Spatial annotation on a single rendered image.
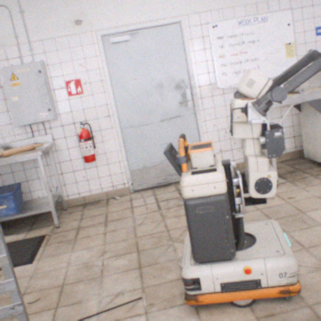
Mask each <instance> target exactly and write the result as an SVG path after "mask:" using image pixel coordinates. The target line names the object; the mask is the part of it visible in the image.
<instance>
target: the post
mask: <svg viewBox="0 0 321 321"><path fill-rule="evenodd" d="M0 234H1V239H0V255H5V254H7V256H8V260H9V264H8V266H6V267H5V266H4V268H1V270H2V271H3V274H4V279H5V281H6V280H10V279H15V282H16V290H15V291H12V292H9V295H10V298H11V300H12V303H13V304H14V303H18V302H22V304H23V308H24V311H23V314H20V315H17V320H18V321H29V317H28V313H27V310H26V305H25V303H24V299H23V295H22V294H21V290H20V288H19V283H18V280H17V277H16V273H15V270H14V267H13V264H12V261H11V258H10V255H9V251H8V246H7V244H6V240H5V239H4V235H3V231H2V229H1V224H0Z"/></svg>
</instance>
